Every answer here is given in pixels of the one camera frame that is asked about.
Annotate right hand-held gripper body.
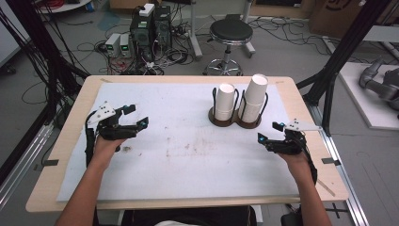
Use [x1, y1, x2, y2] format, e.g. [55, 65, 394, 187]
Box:
[265, 118, 324, 155]

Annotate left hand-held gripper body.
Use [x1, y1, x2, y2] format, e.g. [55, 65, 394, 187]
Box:
[85, 101, 139, 141]

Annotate black wire cup holder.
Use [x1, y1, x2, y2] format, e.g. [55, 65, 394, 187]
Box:
[207, 87, 270, 130]

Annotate person's right hand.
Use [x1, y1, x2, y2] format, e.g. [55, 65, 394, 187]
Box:
[277, 150, 312, 182]

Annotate person's left hand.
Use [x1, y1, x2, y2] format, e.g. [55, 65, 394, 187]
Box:
[91, 135, 127, 170]

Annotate tall stack of paper cups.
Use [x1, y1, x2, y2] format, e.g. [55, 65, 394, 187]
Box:
[237, 73, 269, 124]

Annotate black tape piece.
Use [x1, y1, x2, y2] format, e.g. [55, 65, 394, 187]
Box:
[41, 158, 60, 168]
[321, 156, 342, 167]

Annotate short stack of paper cups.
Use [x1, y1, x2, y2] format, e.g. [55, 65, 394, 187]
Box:
[214, 82, 236, 122]

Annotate thin wooden strip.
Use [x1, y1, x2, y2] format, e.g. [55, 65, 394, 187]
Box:
[315, 178, 337, 198]

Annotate white foam mat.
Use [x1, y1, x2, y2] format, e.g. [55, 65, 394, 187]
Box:
[56, 82, 302, 202]

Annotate grey power supply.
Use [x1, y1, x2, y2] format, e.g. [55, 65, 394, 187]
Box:
[119, 33, 133, 58]
[104, 32, 122, 58]

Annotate black computer tower green sticker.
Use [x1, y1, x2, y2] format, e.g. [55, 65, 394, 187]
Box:
[129, 13, 155, 63]

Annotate black cross tape mark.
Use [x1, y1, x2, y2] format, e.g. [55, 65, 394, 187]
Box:
[324, 202, 349, 219]

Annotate white platform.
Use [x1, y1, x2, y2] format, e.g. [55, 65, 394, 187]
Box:
[338, 61, 399, 132]

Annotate grey metal table leg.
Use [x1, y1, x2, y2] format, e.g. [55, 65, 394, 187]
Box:
[242, 0, 257, 59]
[187, 0, 204, 59]

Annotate white box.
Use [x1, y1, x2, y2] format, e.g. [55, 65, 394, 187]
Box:
[137, 3, 156, 18]

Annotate person's dark clothing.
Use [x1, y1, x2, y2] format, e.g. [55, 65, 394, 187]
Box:
[120, 205, 259, 226]

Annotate black round stool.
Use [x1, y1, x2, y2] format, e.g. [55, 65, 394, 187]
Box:
[202, 18, 254, 76]

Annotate white round table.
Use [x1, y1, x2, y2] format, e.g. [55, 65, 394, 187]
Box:
[33, 0, 92, 14]

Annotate brown cardboard box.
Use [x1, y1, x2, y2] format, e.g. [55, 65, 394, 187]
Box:
[308, 0, 399, 40]

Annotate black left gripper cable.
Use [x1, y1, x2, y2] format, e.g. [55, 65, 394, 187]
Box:
[84, 110, 97, 168]

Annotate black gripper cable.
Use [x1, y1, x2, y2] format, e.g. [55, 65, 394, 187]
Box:
[301, 133, 319, 186]
[84, 110, 97, 168]

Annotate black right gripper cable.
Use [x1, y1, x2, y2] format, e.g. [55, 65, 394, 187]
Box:
[301, 133, 319, 186]

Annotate electronics boxes with cables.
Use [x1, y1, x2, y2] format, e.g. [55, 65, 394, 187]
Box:
[74, 6, 197, 76]

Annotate aluminium rail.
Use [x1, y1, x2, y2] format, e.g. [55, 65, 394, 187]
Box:
[0, 121, 55, 209]
[305, 103, 370, 226]

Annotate black metal frame with cables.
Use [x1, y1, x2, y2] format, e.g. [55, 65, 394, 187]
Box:
[0, 0, 91, 186]

